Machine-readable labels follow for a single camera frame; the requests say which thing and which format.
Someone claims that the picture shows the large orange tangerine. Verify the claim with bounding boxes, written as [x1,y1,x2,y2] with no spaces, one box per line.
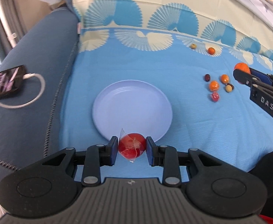
[234,62,251,74]

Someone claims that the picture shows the small orange kumquat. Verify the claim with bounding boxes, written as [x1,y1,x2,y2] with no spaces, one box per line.
[220,74,229,84]

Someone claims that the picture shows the beige longan fruit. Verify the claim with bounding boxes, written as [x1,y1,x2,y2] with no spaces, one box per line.
[225,85,232,93]

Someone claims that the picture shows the red fruit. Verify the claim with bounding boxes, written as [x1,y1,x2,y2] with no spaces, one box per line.
[118,129,146,163]

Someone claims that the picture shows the pink fruit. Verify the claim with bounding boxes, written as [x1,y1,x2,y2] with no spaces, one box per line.
[211,91,220,102]

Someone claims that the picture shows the dark red jujube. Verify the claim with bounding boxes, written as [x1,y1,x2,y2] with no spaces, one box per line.
[204,74,211,82]

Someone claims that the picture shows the small orange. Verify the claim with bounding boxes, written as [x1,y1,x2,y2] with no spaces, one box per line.
[208,47,216,55]

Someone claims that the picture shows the small tan round fruit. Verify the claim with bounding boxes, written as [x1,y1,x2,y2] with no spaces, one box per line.
[190,43,197,50]

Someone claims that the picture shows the light blue round plate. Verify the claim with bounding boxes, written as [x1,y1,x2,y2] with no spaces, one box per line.
[92,80,173,141]

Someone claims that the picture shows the blue patterned sofa cloth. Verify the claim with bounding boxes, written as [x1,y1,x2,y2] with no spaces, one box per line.
[59,0,273,177]

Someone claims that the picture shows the blue sofa armrest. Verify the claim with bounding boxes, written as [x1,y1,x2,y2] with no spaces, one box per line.
[0,8,78,181]

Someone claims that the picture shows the black smartphone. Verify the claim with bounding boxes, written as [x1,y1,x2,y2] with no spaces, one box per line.
[0,65,27,99]

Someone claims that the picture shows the white charging cable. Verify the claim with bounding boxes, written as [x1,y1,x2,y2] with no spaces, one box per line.
[0,73,45,109]

